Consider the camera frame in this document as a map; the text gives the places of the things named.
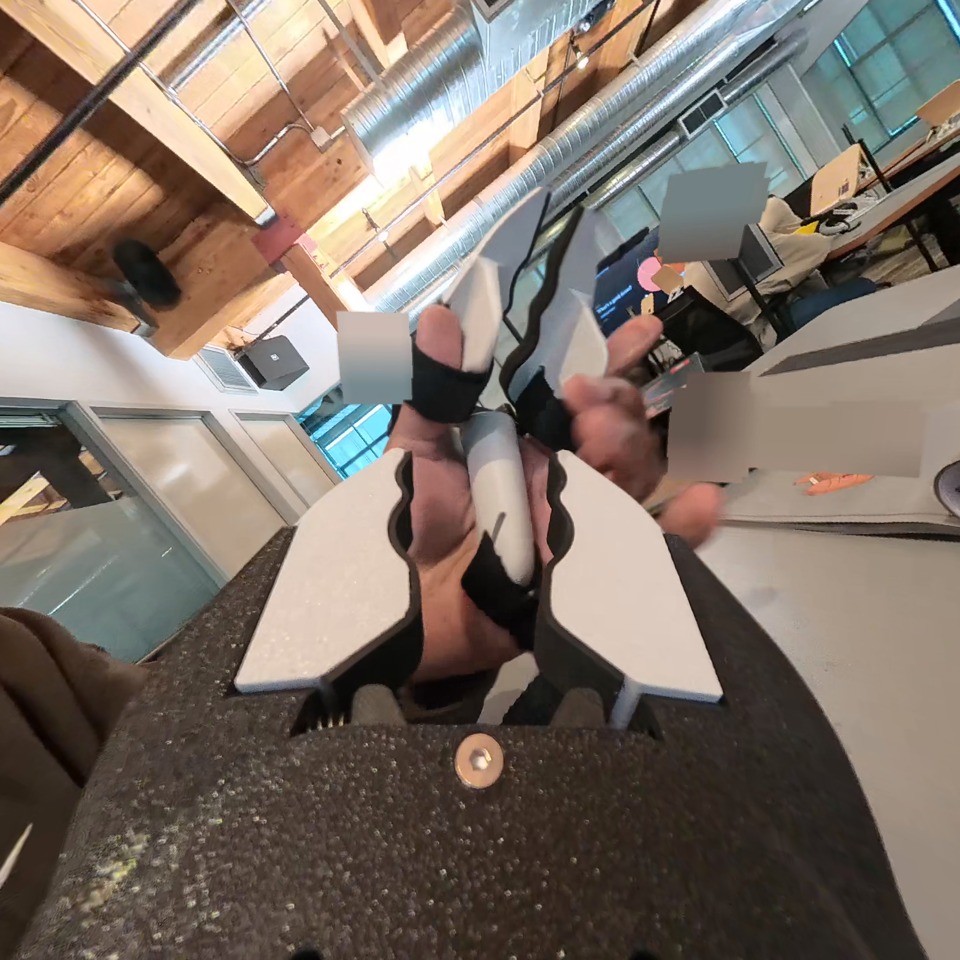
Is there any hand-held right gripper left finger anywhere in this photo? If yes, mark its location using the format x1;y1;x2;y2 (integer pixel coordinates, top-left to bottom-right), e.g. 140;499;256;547
236;447;427;697

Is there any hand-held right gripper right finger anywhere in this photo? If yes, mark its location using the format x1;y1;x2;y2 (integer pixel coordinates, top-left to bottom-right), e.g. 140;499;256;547
531;450;726;708

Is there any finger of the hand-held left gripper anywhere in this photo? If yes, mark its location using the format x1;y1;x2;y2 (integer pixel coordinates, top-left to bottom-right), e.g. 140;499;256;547
443;188;550;376
503;210;610;414

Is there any lego instruction booklet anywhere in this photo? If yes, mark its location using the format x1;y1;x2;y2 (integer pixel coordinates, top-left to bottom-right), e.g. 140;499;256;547
705;462;960;538

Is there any person's left hand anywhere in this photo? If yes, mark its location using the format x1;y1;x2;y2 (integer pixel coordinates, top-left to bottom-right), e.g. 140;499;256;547
387;308;724;685

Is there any wall display screen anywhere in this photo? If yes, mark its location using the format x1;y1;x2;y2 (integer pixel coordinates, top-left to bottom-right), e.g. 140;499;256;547
591;225;664;334

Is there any silver ventilation duct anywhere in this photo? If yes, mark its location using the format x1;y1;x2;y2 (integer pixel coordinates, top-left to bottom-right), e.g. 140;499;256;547
342;0;819;309

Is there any black wall speaker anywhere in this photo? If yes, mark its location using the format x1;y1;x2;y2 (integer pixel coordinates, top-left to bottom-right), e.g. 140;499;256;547
237;335;313;393

